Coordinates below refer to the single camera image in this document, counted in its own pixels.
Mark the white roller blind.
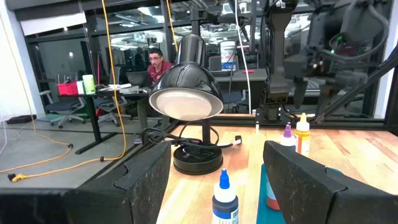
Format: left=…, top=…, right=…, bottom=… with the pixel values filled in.
left=20, top=12, right=88, bottom=37

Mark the blue cap food coloring bottle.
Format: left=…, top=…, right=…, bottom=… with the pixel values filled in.
left=212, top=169, right=239, bottom=224

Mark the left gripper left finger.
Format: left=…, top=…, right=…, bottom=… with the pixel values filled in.
left=62, top=140, right=172, bottom=224

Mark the person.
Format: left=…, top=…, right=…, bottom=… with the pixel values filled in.
left=136, top=47, right=175, bottom=131

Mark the orange floor cable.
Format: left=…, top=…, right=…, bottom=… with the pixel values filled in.
left=0, top=133, right=74, bottom=174

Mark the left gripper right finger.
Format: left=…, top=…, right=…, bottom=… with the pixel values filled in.
left=263, top=140, right=398, bottom=224

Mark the teal plastic bin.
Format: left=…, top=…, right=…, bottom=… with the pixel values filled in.
left=255, top=163, right=343, bottom=224

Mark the white and blue canister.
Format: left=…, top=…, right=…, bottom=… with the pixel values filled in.
left=220, top=40, right=237, bottom=71

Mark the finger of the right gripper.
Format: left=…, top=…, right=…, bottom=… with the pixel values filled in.
left=293, top=77, right=309, bottom=110
left=317, top=84, right=336, bottom=116

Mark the black laptop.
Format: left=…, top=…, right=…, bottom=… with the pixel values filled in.
left=126, top=70, right=150, bottom=90

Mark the black office desk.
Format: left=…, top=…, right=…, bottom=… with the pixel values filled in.
left=57, top=83, right=153, bottom=156

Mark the purple cap food coloring bottle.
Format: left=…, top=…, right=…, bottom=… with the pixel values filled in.
left=279, top=123, right=298, bottom=152

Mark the white cable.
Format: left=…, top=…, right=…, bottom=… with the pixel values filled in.
left=234, top=0, right=252, bottom=114

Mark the red plastic box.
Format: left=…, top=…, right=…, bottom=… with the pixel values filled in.
left=57, top=82, right=79, bottom=96

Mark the black lamp power cord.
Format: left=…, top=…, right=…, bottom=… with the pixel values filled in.
left=141, top=123, right=243, bottom=150

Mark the green cup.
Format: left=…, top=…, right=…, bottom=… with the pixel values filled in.
left=82, top=74, right=96, bottom=95

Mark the grey office chair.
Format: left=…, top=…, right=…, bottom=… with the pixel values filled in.
left=93, top=65, right=132, bottom=128
left=39, top=90, right=88, bottom=129

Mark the yellow extension cable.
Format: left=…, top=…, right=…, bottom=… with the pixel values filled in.
left=7, top=0, right=127, bottom=183

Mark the black floor mat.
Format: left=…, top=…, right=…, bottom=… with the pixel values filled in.
left=6, top=114, right=37, bottom=124

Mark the red cap food coloring bottle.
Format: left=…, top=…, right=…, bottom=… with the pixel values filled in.
left=266, top=179, right=281, bottom=212

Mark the black desk lamp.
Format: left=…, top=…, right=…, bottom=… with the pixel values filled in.
left=148, top=33, right=224, bottom=175

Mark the grey desk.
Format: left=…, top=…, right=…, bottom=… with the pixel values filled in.
left=214, top=68, right=268, bottom=113

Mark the yellow hanging cable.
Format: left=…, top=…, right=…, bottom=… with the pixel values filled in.
left=166, top=0, right=180, bottom=53

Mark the yellow cap food coloring bottle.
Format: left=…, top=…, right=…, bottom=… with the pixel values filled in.
left=294, top=113, right=312, bottom=158

